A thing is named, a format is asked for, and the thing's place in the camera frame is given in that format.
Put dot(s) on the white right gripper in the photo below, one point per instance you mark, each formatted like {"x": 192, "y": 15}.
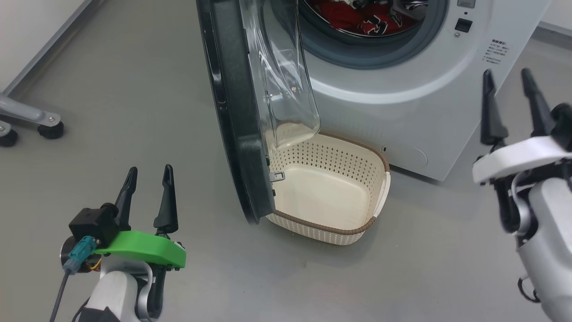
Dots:
{"x": 518, "y": 158}

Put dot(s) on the printed text label sticker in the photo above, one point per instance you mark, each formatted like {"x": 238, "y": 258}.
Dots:
{"x": 495, "y": 51}

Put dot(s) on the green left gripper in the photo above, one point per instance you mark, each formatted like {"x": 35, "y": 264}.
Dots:
{"x": 143, "y": 248}

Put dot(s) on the red garment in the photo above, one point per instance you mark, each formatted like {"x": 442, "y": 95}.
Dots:
{"x": 339, "y": 13}

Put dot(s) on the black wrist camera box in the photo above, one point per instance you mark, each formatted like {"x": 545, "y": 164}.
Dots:
{"x": 564, "y": 123}
{"x": 94, "y": 223}

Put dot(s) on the grey metal stand leg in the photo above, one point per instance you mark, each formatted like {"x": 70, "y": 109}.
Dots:
{"x": 22, "y": 112}

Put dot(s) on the black caster wheel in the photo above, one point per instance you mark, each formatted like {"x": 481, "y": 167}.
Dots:
{"x": 51, "y": 130}
{"x": 7, "y": 137}

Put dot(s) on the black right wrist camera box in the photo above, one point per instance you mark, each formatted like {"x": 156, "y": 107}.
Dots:
{"x": 564, "y": 123}

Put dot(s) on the cream perforated laundry basket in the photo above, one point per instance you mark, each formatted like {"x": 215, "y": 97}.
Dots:
{"x": 330, "y": 192}

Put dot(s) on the dark round washing machine door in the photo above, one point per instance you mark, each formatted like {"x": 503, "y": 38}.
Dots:
{"x": 239, "y": 134}

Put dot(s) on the white front-load washing machine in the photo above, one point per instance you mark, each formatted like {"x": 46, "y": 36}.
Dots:
{"x": 402, "y": 112}

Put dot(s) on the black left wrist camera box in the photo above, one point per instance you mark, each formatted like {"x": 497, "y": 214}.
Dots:
{"x": 94, "y": 223}

